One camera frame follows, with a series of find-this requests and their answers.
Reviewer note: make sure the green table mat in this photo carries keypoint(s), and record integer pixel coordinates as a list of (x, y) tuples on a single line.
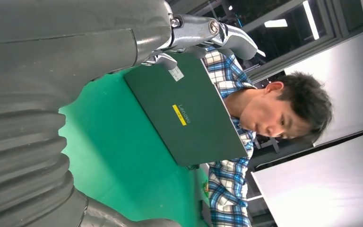
[(112, 150)]

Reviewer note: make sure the person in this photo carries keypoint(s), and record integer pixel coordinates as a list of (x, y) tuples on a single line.
[(228, 188)]

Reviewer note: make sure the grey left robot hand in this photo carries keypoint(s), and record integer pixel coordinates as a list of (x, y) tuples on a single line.
[(59, 47)]

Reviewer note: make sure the rectangular ceiling light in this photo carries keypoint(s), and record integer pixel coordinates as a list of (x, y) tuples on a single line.
[(276, 23), (310, 18)]

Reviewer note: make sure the dark green laptop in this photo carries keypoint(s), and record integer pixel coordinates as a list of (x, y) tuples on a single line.
[(184, 125)]

